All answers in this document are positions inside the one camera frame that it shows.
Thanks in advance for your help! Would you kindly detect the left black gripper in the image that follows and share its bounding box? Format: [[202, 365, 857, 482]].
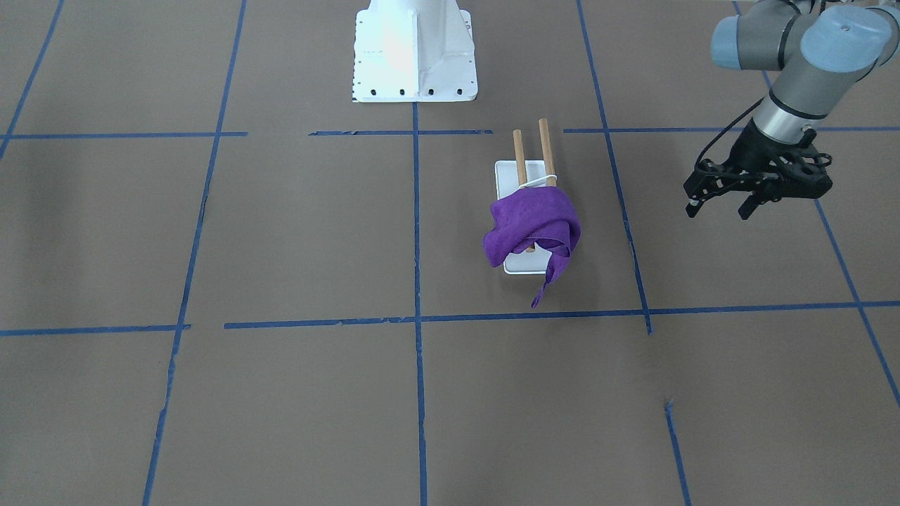
[[683, 119, 808, 221]]

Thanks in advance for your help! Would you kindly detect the purple microfiber towel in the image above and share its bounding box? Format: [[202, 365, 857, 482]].
[[482, 187, 581, 309]]

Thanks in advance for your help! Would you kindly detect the tall wooden rack bar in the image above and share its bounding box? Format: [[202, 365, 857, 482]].
[[538, 117, 558, 187]]

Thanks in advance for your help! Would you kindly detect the short wooden rack bar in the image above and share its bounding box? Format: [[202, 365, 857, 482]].
[[513, 129, 528, 188]]

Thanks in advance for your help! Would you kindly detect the white rack base tray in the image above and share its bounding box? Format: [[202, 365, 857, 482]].
[[493, 160, 558, 275]]

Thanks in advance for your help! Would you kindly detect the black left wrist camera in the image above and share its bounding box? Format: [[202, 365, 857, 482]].
[[772, 145, 833, 200]]

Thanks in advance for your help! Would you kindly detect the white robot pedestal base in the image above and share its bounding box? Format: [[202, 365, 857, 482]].
[[352, 1, 479, 103]]

